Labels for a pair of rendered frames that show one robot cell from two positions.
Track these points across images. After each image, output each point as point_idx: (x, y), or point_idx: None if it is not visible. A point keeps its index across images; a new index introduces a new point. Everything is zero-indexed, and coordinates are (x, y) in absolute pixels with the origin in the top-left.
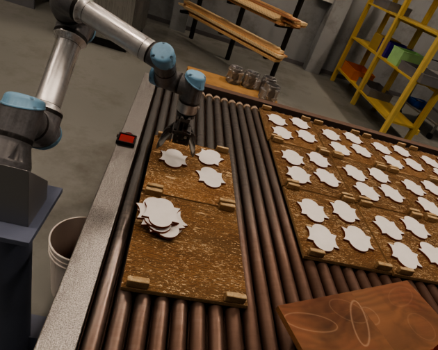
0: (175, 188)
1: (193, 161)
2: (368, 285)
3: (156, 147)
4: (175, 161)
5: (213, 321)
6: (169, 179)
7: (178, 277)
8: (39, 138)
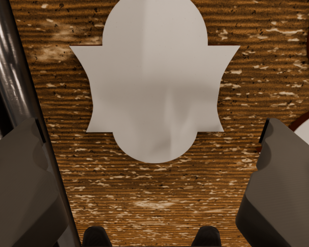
0: (171, 238)
1: (269, 65)
2: None
3: (34, 1)
4: (165, 124)
5: None
6: (149, 213)
7: None
8: None
